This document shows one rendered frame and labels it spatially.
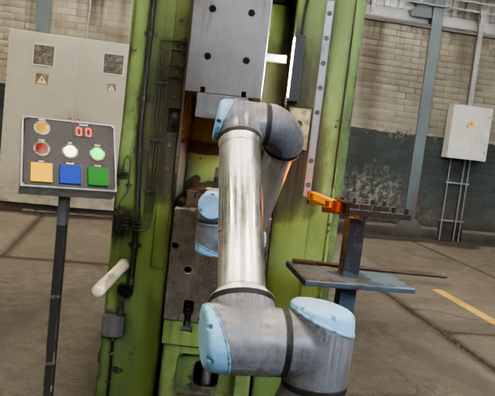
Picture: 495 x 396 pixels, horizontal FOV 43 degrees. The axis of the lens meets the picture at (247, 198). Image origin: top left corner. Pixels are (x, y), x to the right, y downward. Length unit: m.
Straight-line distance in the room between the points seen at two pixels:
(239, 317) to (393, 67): 7.88
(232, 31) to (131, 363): 1.45
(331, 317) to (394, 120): 7.76
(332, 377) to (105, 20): 7.36
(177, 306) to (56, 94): 5.48
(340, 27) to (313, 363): 1.62
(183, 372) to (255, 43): 1.34
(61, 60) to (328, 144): 5.48
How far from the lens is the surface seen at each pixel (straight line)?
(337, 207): 2.10
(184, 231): 2.44
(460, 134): 9.31
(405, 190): 9.18
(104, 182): 2.37
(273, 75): 2.95
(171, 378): 2.62
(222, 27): 2.49
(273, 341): 1.35
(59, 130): 2.43
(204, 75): 2.48
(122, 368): 2.84
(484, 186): 9.74
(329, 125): 2.62
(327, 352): 1.38
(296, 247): 2.65
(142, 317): 2.75
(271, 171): 1.81
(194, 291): 2.49
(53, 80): 7.75
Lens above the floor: 1.23
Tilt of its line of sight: 6 degrees down
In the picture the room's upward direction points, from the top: 7 degrees clockwise
